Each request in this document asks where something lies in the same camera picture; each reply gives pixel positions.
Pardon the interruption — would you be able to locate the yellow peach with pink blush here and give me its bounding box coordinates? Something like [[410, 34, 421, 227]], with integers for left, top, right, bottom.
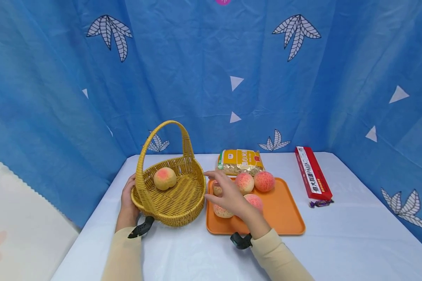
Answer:
[[154, 167, 177, 191]]

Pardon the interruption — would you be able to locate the person's right hand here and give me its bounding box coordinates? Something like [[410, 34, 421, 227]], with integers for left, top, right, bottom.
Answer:
[[204, 170, 255, 221]]

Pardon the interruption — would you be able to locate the person's left forearm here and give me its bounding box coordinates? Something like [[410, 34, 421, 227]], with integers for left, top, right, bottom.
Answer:
[[101, 211, 144, 281]]

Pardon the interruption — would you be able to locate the deep pink peach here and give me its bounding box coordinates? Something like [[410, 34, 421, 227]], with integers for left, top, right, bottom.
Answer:
[[254, 171, 276, 192]]

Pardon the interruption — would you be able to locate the yellow woven basket with handle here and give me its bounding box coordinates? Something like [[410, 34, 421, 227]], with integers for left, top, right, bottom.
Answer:
[[131, 120, 207, 228]]

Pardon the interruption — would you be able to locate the black wrist band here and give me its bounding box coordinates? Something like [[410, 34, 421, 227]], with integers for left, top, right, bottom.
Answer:
[[230, 232, 253, 250], [127, 216, 155, 239]]

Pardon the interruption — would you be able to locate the red pasta box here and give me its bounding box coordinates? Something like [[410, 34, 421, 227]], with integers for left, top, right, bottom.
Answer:
[[295, 146, 333, 201]]

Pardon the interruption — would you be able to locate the person's left hand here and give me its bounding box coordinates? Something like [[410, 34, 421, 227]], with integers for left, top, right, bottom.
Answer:
[[121, 174, 140, 216]]

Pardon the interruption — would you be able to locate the orange tray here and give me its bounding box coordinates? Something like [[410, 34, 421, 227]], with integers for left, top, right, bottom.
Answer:
[[206, 177, 306, 236]]

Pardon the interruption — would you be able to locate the person's right forearm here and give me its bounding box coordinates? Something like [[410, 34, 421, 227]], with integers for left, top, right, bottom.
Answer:
[[244, 211, 315, 281]]

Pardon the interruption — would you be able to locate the yellow pasta bag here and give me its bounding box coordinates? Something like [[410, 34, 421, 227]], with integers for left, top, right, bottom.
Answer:
[[217, 149, 266, 177]]

